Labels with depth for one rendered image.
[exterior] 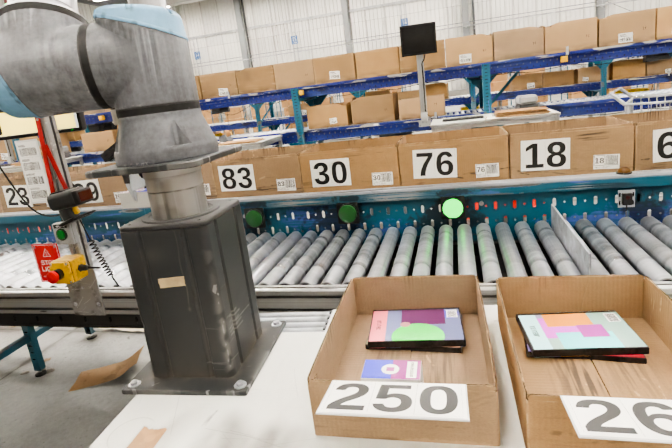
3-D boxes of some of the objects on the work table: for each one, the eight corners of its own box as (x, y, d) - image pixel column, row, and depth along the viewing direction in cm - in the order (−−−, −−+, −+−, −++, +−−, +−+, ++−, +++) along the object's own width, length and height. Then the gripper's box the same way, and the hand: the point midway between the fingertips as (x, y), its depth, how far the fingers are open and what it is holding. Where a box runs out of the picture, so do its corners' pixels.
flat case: (649, 355, 79) (650, 347, 78) (533, 358, 82) (533, 350, 81) (614, 316, 92) (614, 309, 91) (515, 320, 95) (515, 313, 94)
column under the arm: (246, 396, 84) (214, 225, 77) (122, 394, 89) (80, 234, 82) (286, 324, 109) (264, 190, 101) (187, 326, 114) (159, 198, 107)
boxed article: (367, 381, 83) (365, 359, 82) (423, 383, 81) (421, 360, 80) (363, 401, 78) (360, 378, 77) (422, 404, 76) (420, 379, 75)
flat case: (466, 347, 88) (465, 339, 87) (367, 348, 91) (367, 341, 91) (459, 312, 100) (459, 306, 100) (373, 315, 104) (373, 309, 104)
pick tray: (526, 458, 63) (523, 395, 61) (496, 319, 99) (494, 276, 97) (773, 476, 56) (781, 406, 54) (644, 319, 92) (646, 273, 90)
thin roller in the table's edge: (223, 324, 117) (221, 317, 116) (329, 322, 111) (328, 314, 111) (219, 328, 115) (218, 321, 114) (328, 326, 109) (326, 318, 109)
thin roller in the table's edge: (227, 319, 119) (225, 312, 119) (331, 317, 114) (330, 309, 113) (224, 323, 117) (222, 316, 117) (330, 321, 112) (329, 313, 111)
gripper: (132, 125, 121) (149, 202, 126) (160, 120, 133) (175, 191, 137) (105, 128, 123) (122, 204, 128) (135, 123, 135) (150, 193, 140)
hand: (140, 194), depth 133 cm, fingers closed on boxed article, 6 cm apart
